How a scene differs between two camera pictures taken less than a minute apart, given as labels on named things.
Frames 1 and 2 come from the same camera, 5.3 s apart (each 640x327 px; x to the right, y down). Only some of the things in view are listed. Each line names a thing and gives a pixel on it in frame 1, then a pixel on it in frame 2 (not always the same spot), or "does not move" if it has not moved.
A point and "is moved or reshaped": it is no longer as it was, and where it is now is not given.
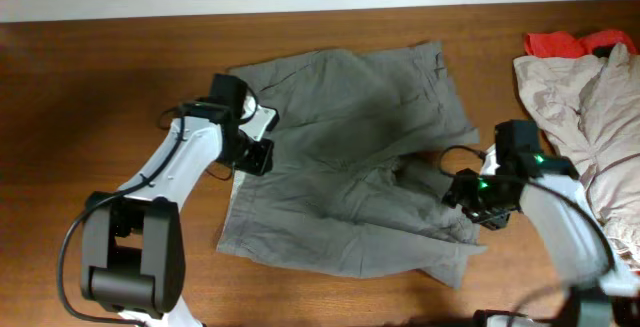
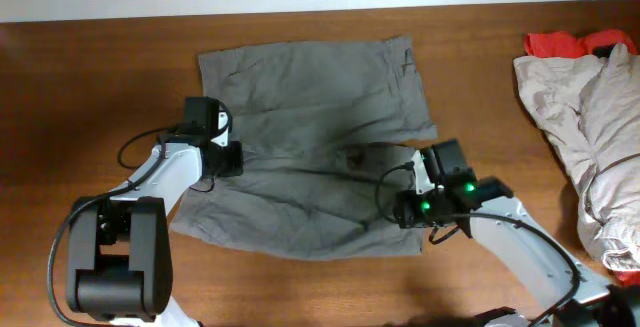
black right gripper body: (486, 215) → (407, 209)
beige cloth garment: (589, 114) does not move
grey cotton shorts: (359, 180) is moved or reshaped
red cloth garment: (564, 44) does not move
